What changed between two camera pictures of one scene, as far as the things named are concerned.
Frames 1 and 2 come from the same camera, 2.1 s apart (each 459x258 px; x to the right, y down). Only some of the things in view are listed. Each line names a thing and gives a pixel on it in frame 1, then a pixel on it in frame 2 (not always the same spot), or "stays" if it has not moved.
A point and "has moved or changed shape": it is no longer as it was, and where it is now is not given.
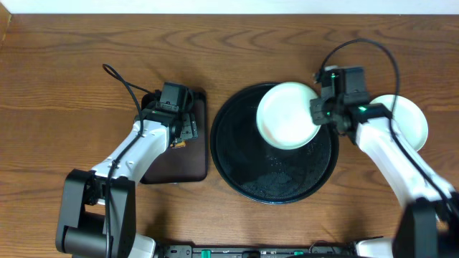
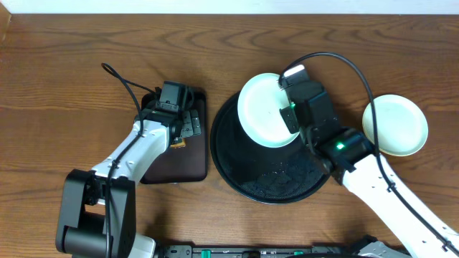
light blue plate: [284, 116] has moved or changed shape
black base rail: [320, 249] stays
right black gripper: [318, 117] → [287, 117]
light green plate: [408, 117] stays
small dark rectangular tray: [188, 164] stays
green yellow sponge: [180, 145] stays
